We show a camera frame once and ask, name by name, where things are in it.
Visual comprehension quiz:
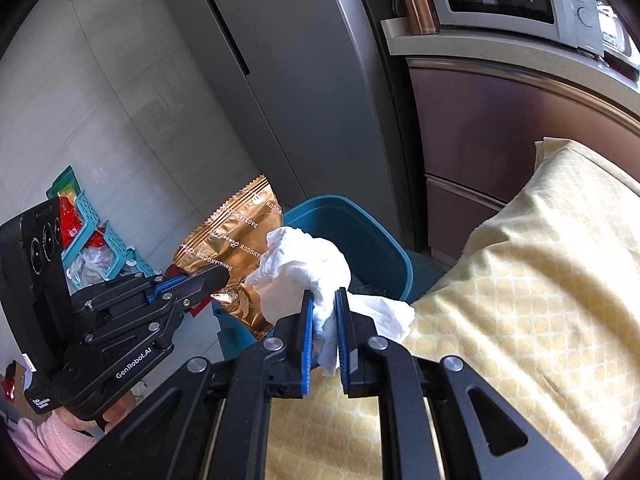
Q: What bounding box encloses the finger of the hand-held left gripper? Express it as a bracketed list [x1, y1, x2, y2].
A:
[144, 273, 204, 305]
[72, 266, 229, 361]

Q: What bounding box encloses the gold snack wrapper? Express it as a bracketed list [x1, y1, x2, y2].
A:
[172, 175, 286, 341]

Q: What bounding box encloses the kitchen counter cabinet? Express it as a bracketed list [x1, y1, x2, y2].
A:
[381, 17, 640, 266]

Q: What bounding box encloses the white tissue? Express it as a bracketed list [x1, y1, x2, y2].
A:
[245, 226, 416, 376]

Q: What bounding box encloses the teal plastic basket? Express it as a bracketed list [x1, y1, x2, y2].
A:
[46, 166, 156, 292]

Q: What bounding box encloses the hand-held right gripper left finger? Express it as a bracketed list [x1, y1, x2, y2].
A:
[65, 290, 316, 480]

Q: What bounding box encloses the red packaging bag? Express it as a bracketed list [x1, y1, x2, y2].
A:
[57, 194, 108, 261]

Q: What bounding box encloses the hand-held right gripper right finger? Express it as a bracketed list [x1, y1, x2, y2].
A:
[334, 287, 583, 480]

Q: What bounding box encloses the yellow tablecloth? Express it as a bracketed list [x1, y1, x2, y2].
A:
[262, 137, 640, 480]

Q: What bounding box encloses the blue plastic waste bin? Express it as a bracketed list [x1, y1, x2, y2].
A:
[212, 195, 416, 361]

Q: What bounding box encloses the grey refrigerator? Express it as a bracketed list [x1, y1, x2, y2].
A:
[150, 0, 426, 251]

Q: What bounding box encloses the clear plastic bag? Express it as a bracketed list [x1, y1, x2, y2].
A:
[67, 247, 126, 286]

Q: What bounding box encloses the person's left hand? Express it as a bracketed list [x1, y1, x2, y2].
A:
[65, 389, 138, 436]

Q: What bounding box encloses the glass kettle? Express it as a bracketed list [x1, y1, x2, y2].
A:
[597, 0, 638, 58]

